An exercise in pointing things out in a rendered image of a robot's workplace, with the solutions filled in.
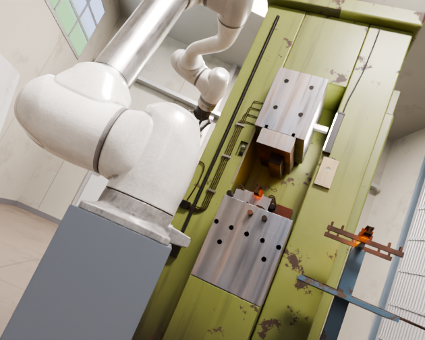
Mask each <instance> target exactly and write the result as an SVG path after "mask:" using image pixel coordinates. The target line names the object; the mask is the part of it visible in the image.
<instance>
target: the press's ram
mask: <svg viewBox="0 0 425 340"><path fill-rule="evenodd" d="M328 82H329V80H328V79H325V78H320V77H317V76H312V75H310V74H305V73H302V72H297V71H293V70H290V69H285V68H283V67H279V68H278V71H277V73H276V76H275V78H274V80H273V83H272V85H271V87H270V90H269V92H268V94H267V96H266V99H265V101H264V104H263V106H262V108H261V110H260V113H259V115H258V118H257V120H256V123H255V124H254V125H255V128H256V135H257V138H258V137H259V134H260V132H261V129H262V128H266V129H269V130H272V131H275V132H279V133H282V134H285V135H288V136H292V137H294V138H296V142H295V162H297V163H300V164H302V163H303V161H304V158H305V155H306V153H307V150H308V147H309V145H310V143H311V140H312V137H313V135H314V132H315V131H316V132H320V133H323V134H327V131H328V127H325V126H322V125H318V122H319V119H320V116H321V114H322V110H323V106H324V100H325V96H326V92H327V86H328Z"/></svg>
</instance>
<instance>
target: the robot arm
mask: <svg viewBox="0 0 425 340"><path fill-rule="evenodd" d="M197 4H199V5H203V6H205V7H207V8H209V9H211V10H213V11H214V12H215V13H217V20H218V34H217V35H216V36H212V37H210V38H205V39H203V40H199V41H196V42H193V43H192V44H190V45H189V46H188V48H187V49H186V50H183V49H178V50H176V51H175V52H174V53H173V54H172V56H171V65H172V67H173V69H174V70H175V71H176V72H177V73H178V74H179V75H180V76H181V77H182V78H183V79H184V80H186V81H187V82H189V83H191V84H192V85H194V86H195V87H197V89H198V90H199V91H200V93H201V94H200V97H199V99H198V105H197V107H196V108H195V109H194V110H191V109H190V110H189V111H187V110H186V109H184V108H183V107H180V106H179V105H176V104H174V103H168V102H165V103H163V102H157V103H152V104H149V105H147V106H146V107H145V109H144V110H143V111H138V110H131V109H130V107H131V104H132V100H131V96H130V92H129V89H130V88H131V87H132V85H133V84H134V82H135V81H136V79H137V78H138V76H139V75H140V74H141V72H142V70H143V69H144V68H145V66H146V64H147V63H148V62H149V61H150V59H151V57H152V56H153V55H154V53H155V51H156V50H157V49H158V47H159V46H160V44H161V43H162V41H163V40H164V38H165V37H166V36H167V34H168V33H169V31H170V29H171V28H172V27H173V25H174V24H175V23H176V21H177V19H178V18H179V16H180V15H181V13H182V12H183V11H186V10H188V9H190V8H192V7H194V6H197ZM253 4H254V0H142V2H141V3H140V4H139V6H137V8H136V9H135V10H134V12H133V13H132V15H131V16H130V17H129V18H128V20H127V21H126V22H125V24H124V25H123V26H122V27H121V28H120V30H119V31H118V32H117V34H116V35H115V36H114V37H113V38H112V40H111V41H110V42H109V44H108V45H107V46H106V47H105V48H104V50H103V51H102V52H101V54H100V55H99V56H98V57H97V58H96V60H95V61H94V62H83V63H77V64H75V66H73V67H71V68H69V69H67V70H65V71H64V72H61V73H59V74H57V75H56V76H54V75H51V74H46V75H43V76H39V77H37V78H34V79H32V80H31V81H29V82H28V83H27V84H25V85H24V86H23V87H22V88H21V89H20V91H19V92H18V95H17V97H16V100H15V104H14V115H15V117H16V119H17V121H18V123H19V124H20V126H21V127H22V129H23V130H24V131H25V132H26V134H27V135H28V136H29V138H30V139H31V140H32V141H34V142H35V143H36V144H37V145H39V146H40V147H41V148H43V149H45V150H46V151H47V152H49V153H51V154H53V155H55V156H56V157H59V158H60V159H63V160H65V161H67V162H69V163H72V164H74V165H77V166H79V167H81V168H84V169H87V170H90V171H94V172H95V173H98V174H101V175H102V176H103V177H104V178H106V179H108V180H109V181H108V183H107V185H106V187H105V189H104V190H103V192H102V194H101V195H100V197H99V198H98V200H97V201H95V202H93V201H87V200H81V201H80V203H79V205H78V207H79V208H82V209H84V210H86V211H88V212H90V213H93V214H95V215H98V216H100V217H102V218H104V219H106V220H109V221H111V222H114V223H116V224H118V225H121V226H122V227H125V228H127V229H129V230H132V231H134V232H136V233H139V234H140V235H143V236H145V237H148V238H150V239H152V240H154V241H156V242H159V243H160V244H163V245H165V246H168V245H169V244H174V245H176V246H181V247H184V248H186V247H188V246H189V244H190V242H191V240H190V237H188V236H187V235H185V234H183V233H182V232H180V231H178V230H176V229H175V228H173V225H172V224H171V221H172V218H173V216H174V214H175V211H176V210H177V208H178V206H179V205H180V203H181V201H182V200H183V197H184V196H185V194H186V192H187V190H188V187H189V185H190V182H191V180H192V178H193V176H194V172H195V170H196V167H197V162H198V155H199V151H200V133H201V131H202V130H203V129H204V128H205V127H206V126H207V125H210V124H211V123H212V120H211V119H210V118H209V117H210V113H211V112H212V111H214V109H215V107H216V105H217V104H218V102H219V101H220V100H221V99H222V98H223V96H224V94H225V93H226V91H227V88H228V85H229V81H230V75H229V72H228V71H227V70H226V69H224V68H222V67H216V68H214V69H212V70H211V69H209V68H207V66H205V64H204V61H203V59H202V56H201V55H205V54H210V53H218V52H221V51H224V50H226V49H228V48H229V47H230V46H231V45H232V44H233V43H234V42H235V40H236V38H237V36H238V35H239V33H240V31H241V30H242V28H243V27H244V25H245V23H246V21H247V19H248V17H249V15H250V13H251V10H252V7H253ZM193 113H194V116H193V115H192V114H193ZM197 119H198V120H199V122H198V120H197ZM206 120H207V122H206V123H204V124H203V125H202V126H201V127H200V124H201V123H202V121H206Z"/></svg>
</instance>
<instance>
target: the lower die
mask: <svg viewBox="0 0 425 340"><path fill-rule="evenodd" d="M233 198H236V199H238V200H241V201H243V202H248V204H251V205H253V206H256V205H259V206H262V207H263V208H264V209H265V210H267V211H269V212H270V208H269V206H270V205H271V204H272V203H273V202H272V199H270V198H267V197H265V196H264V194H263V195H262V197H257V196H255V195H254V193H253V192H250V191H248V190H244V191H243V190H240V189H237V188H236V191H235V193H234V195H233Z"/></svg>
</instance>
